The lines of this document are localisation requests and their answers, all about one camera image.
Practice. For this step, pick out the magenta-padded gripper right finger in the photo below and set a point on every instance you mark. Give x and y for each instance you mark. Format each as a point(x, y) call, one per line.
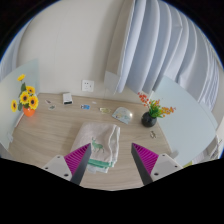
point(146, 159)

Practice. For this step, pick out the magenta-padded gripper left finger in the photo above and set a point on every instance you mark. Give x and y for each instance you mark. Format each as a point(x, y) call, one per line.
point(77, 158)

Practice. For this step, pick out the beige and green towel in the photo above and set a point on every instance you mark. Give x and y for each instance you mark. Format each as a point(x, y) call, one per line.
point(100, 136)

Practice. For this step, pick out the small metal hook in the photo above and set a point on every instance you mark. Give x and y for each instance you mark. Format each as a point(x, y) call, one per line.
point(153, 134)

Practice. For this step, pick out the orange flowers in black vase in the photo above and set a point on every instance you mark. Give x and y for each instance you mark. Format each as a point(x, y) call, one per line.
point(148, 120)

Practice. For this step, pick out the yellow-green chair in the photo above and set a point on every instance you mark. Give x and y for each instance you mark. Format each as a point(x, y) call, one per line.
point(187, 164)

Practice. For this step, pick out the fan-shaped printed card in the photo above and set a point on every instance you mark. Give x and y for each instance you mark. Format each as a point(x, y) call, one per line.
point(122, 115)

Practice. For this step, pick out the frosted glass desk partition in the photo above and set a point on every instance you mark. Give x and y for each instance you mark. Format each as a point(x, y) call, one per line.
point(10, 93)
point(186, 126)

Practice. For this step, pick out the small blue card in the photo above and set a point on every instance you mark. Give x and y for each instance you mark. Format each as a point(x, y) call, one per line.
point(85, 107)

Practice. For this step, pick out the small grey sticker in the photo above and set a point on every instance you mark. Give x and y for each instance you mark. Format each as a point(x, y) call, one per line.
point(52, 107)

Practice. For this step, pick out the small white box device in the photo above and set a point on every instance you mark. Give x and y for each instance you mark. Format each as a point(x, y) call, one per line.
point(67, 98)

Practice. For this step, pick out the sunflowers in orange vase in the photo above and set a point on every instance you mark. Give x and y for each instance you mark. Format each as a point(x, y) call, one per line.
point(28, 100)

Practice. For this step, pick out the white pleated curtain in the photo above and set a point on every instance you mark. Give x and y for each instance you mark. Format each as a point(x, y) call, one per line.
point(160, 43)
point(8, 63)

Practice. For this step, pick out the white wall socket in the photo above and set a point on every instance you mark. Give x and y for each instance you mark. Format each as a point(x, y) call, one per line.
point(88, 85)

